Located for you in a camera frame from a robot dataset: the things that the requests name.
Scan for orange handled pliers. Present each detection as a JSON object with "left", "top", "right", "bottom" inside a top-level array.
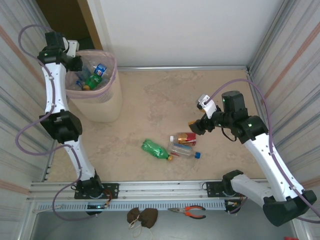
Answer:
[{"left": 167, "top": 205, "right": 207, "bottom": 220}]

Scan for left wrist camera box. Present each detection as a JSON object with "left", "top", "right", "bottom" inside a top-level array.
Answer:
[{"left": 61, "top": 39, "right": 80, "bottom": 59}]

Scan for brown cloth pouch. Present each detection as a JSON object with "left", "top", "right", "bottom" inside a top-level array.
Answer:
[
  {"left": 139, "top": 207, "right": 159, "bottom": 230},
  {"left": 126, "top": 207, "right": 143, "bottom": 225}
]

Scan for white slotted cable duct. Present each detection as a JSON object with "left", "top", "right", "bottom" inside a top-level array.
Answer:
[{"left": 32, "top": 200, "right": 227, "bottom": 213}]

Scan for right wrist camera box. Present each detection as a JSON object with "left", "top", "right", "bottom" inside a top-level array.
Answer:
[{"left": 196, "top": 93, "right": 217, "bottom": 120}]

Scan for clear bottle blue cap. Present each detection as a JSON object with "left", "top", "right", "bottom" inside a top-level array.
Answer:
[{"left": 167, "top": 141, "right": 202, "bottom": 160}]

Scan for beige plastic waste bin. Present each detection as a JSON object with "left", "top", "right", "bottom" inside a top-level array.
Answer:
[{"left": 64, "top": 49, "right": 123, "bottom": 123}]

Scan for thin coloured wires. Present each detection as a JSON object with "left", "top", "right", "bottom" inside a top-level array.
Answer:
[
  {"left": 224, "top": 192, "right": 250, "bottom": 215},
  {"left": 101, "top": 188, "right": 113, "bottom": 209}
]

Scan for bottle red gold label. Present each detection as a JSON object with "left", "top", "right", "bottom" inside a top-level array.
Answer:
[{"left": 169, "top": 131, "right": 197, "bottom": 147}]

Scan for beige string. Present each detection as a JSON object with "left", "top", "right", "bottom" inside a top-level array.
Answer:
[{"left": 128, "top": 216, "right": 154, "bottom": 238}]

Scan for thin black cable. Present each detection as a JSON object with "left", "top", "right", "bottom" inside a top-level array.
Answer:
[{"left": 221, "top": 126, "right": 238, "bottom": 143}]

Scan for clear bottle blue Pepsi label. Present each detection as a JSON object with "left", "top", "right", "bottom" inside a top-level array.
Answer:
[{"left": 94, "top": 63, "right": 109, "bottom": 78}]

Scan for green plastic bottle yellow cap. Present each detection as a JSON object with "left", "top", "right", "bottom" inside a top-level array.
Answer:
[
  {"left": 83, "top": 74, "right": 103, "bottom": 91},
  {"left": 140, "top": 138, "right": 174, "bottom": 163}
]

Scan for brown wooden door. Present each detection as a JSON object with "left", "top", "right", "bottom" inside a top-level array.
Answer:
[{"left": 77, "top": 0, "right": 103, "bottom": 50}]

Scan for aluminium mounting rail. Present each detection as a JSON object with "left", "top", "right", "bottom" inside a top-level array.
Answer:
[{"left": 26, "top": 178, "right": 271, "bottom": 202}]

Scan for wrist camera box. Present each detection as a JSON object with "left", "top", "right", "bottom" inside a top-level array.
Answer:
[
  {"left": 196, "top": 93, "right": 217, "bottom": 120},
  {"left": 61, "top": 39, "right": 80, "bottom": 59}
]

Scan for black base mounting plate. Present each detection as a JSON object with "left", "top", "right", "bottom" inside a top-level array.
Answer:
[
  {"left": 74, "top": 182, "right": 120, "bottom": 200},
  {"left": 205, "top": 180, "right": 251, "bottom": 199}
]

